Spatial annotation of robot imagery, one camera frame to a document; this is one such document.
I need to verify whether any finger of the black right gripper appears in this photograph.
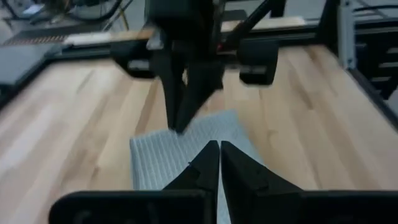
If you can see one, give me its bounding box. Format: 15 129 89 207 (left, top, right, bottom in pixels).
174 60 225 134
154 49 187 131

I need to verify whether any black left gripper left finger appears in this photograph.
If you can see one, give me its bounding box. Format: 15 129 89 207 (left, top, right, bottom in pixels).
48 140 220 224

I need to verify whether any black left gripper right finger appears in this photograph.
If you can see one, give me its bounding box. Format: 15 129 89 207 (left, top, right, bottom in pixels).
220 141 398 224

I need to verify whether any grey microfiber towel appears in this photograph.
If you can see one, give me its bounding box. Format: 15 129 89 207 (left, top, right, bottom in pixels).
129 109 265 224

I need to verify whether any black hazard-striped floor mat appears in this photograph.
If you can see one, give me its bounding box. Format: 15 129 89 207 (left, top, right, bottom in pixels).
4 34 68 47

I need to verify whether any silver aluminium rail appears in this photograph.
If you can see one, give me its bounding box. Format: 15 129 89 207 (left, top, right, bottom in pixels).
338 0 358 70

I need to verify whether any black aluminium rig frame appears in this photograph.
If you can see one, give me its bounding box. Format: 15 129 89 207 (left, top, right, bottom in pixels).
0 0 398 130

